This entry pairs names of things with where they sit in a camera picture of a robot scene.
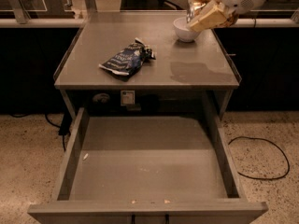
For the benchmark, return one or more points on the orange soda can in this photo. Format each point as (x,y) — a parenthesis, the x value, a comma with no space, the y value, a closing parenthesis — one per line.
(194,10)

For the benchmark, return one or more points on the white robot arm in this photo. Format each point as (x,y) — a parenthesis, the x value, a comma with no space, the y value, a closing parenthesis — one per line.
(209,14)

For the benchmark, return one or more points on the open grey top drawer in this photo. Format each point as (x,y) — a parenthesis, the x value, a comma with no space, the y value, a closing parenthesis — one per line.
(147,170)

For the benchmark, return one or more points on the white bowl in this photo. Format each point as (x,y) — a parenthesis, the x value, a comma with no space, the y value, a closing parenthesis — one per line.
(182,32)

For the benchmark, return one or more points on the blue chip bag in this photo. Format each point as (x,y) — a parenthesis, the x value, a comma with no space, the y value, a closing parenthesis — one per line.
(129,59)

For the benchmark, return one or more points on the grey metal cabinet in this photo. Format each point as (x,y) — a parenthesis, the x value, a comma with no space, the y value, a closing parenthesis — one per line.
(200,65)

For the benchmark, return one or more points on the white label sticker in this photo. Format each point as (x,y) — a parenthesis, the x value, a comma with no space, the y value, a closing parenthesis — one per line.
(127,97)

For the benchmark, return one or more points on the white horizontal rail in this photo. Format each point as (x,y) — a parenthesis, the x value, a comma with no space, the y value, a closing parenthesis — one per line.
(73,23)

